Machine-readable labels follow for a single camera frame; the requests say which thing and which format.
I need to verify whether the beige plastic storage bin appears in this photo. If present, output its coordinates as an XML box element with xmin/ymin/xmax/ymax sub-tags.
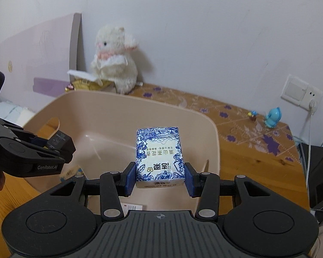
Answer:
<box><xmin>22</xmin><ymin>90</ymin><xmax>222</xmax><ymax>216</ymax></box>

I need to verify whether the small white card box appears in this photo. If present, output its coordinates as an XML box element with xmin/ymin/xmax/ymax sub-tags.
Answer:
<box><xmin>121</xmin><ymin>203</ymin><xmax>146</xmax><ymax>216</ymax></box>

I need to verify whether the blue white floral tissue pack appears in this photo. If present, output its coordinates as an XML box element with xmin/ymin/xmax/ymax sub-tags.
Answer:
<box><xmin>135</xmin><ymin>127</ymin><xmax>185</xmax><ymax>188</ymax></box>

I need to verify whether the white power cable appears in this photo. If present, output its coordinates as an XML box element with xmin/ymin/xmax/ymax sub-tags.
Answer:
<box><xmin>302</xmin><ymin>100</ymin><xmax>319</xmax><ymax>210</ymax></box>

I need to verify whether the floral table mat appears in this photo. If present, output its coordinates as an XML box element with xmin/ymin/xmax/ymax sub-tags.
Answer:
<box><xmin>129</xmin><ymin>83</ymin><xmax>300</xmax><ymax>166</ymax></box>

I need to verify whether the blue bird figurine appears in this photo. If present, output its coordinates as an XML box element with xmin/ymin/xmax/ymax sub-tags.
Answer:
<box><xmin>264</xmin><ymin>107</ymin><xmax>282</xmax><ymax>128</ymax></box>

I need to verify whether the small black box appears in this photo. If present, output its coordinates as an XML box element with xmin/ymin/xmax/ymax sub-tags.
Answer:
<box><xmin>47</xmin><ymin>131</ymin><xmax>73</xmax><ymax>151</ymax></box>

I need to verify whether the tiny colourful figurine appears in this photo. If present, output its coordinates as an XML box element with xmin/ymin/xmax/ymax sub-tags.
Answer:
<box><xmin>247</xmin><ymin>111</ymin><xmax>258</xmax><ymax>121</ymax></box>

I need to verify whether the pink purple headboard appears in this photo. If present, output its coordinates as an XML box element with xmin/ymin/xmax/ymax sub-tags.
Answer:
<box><xmin>0</xmin><ymin>13</ymin><xmax>81</xmax><ymax>112</ymax></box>

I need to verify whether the white plush lamb toy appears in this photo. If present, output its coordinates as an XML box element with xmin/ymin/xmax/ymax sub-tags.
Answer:
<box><xmin>91</xmin><ymin>25</ymin><xmax>138</xmax><ymax>94</ymax></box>

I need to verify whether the gold snack bag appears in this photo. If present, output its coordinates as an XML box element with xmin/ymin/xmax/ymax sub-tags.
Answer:
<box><xmin>65</xmin><ymin>79</ymin><xmax>116</xmax><ymax>93</ymax></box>

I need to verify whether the cartoon tissue pack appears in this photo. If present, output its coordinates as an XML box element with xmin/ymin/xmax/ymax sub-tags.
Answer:
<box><xmin>59</xmin><ymin>165</ymin><xmax>85</xmax><ymax>182</ymax></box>

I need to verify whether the white pillow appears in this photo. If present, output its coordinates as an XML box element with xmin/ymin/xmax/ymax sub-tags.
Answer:
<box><xmin>0</xmin><ymin>101</ymin><xmax>35</xmax><ymax>126</ymax></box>

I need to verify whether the white wall switch socket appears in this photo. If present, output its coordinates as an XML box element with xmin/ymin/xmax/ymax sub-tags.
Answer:
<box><xmin>281</xmin><ymin>75</ymin><xmax>323</xmax><ymax>111</ymax></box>

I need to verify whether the white paper tray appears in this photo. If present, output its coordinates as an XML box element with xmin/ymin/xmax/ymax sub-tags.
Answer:
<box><xmin>67</xmin><ymin>69</ymin><xmax>101</xmax><ymax>82</ymax></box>

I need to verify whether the black cabinet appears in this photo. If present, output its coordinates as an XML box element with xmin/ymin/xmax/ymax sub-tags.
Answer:
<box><xmin>308</xmin><ymin>146</ymin><xmax>323</xmax><ymax>210</ymax></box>

